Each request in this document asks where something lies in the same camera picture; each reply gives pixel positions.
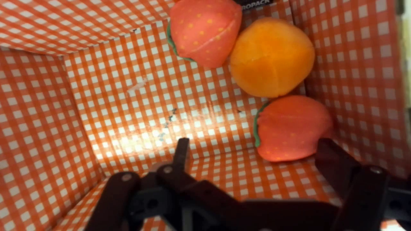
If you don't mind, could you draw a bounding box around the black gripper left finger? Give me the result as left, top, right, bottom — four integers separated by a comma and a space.
84, 171, 143, 231

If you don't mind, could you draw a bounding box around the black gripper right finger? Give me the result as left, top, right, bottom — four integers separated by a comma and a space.
315, 138, 392, 231

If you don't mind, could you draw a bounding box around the orange plastic basket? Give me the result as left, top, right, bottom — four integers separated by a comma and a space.
0, 0, 411, 231

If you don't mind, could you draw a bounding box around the orange fruit plush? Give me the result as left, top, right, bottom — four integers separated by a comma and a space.
228, 17, 318, 100

